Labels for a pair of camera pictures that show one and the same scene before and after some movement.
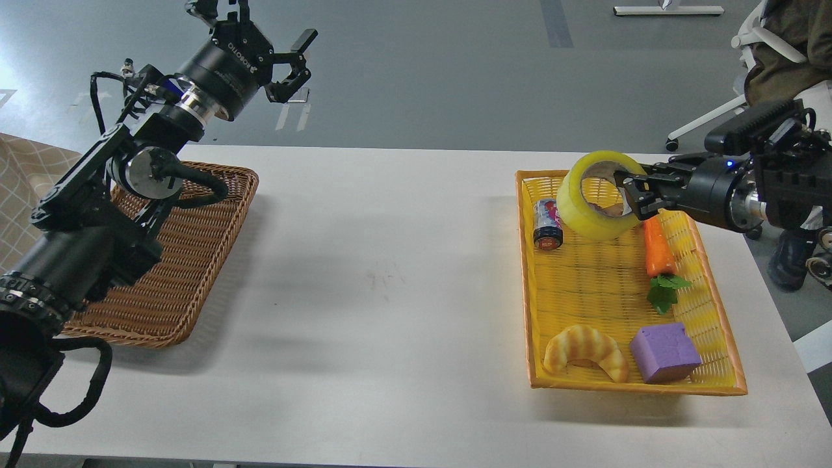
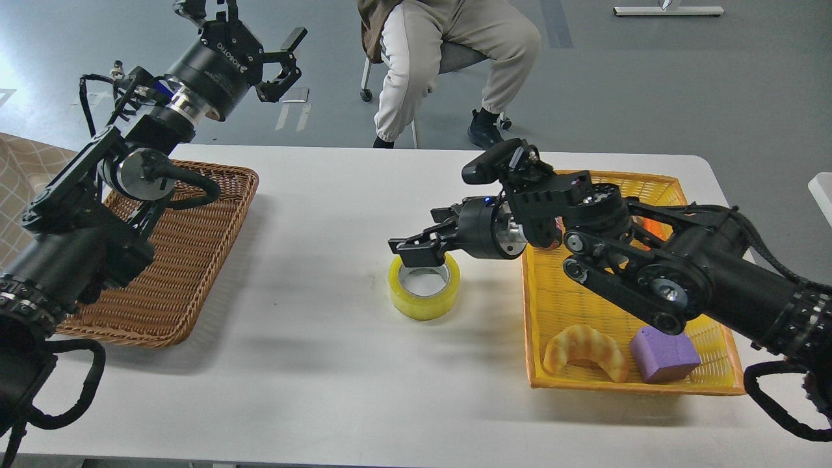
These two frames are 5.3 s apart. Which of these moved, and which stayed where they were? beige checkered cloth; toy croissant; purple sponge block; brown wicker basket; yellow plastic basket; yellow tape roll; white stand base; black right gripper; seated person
Moved: yellow tape roll; seated person; black right gripper
Stayed: brown wicker basket; beige checkered cloth; purple sponge block; toy croissant; white stand base; yellow plastic basket
